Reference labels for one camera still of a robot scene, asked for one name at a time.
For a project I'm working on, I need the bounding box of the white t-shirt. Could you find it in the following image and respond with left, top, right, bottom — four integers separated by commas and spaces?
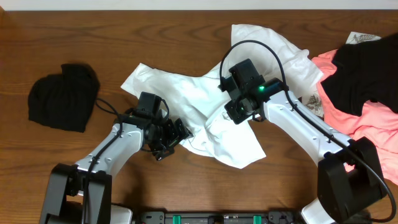
121, 24, 323, 169

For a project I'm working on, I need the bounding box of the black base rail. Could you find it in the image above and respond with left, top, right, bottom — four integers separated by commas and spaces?
132, 211, 304, 224

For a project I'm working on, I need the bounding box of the black t-shirt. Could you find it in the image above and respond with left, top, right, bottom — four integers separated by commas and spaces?
321, 34, 397, 116

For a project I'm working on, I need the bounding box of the white leaf-print garment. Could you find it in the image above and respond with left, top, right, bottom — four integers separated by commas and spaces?
302, 31, 381, 118

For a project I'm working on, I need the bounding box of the coral pink garment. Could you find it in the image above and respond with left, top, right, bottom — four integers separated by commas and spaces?
311, 49, 398, 185

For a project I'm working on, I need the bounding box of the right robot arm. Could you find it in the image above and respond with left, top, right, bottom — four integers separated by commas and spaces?
219, 75, 397, 223

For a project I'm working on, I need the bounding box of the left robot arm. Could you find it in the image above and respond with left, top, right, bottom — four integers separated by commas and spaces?
40, 114, 192, 223

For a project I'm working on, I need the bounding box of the folded black garment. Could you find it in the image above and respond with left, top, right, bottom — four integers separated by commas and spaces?
28, 63, 100, 133

